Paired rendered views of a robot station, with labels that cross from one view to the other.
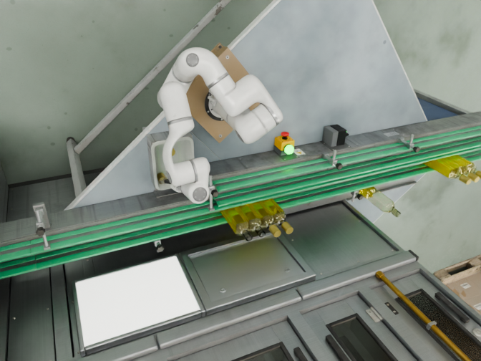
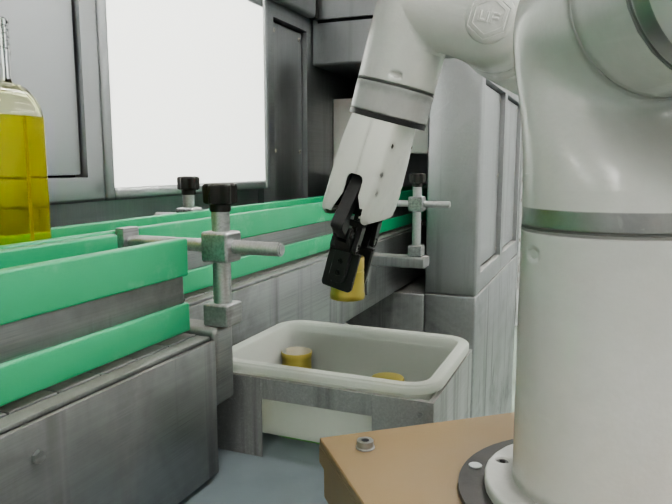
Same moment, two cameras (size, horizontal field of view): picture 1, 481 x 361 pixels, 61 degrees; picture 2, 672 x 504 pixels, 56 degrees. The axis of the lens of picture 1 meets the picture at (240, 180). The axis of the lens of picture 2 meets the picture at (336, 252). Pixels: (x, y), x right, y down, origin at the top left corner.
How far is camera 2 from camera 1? 1.69 m
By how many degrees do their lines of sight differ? 91
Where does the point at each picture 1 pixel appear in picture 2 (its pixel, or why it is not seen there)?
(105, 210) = (319, 298)
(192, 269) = (89, 99)
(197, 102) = not seen: hidden behind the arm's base
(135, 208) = (285, 292)
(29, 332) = (288, 108)
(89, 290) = (252, 146)
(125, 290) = (212, 111)
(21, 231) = not seen: hidden behind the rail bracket
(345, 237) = not seen: outside the picture
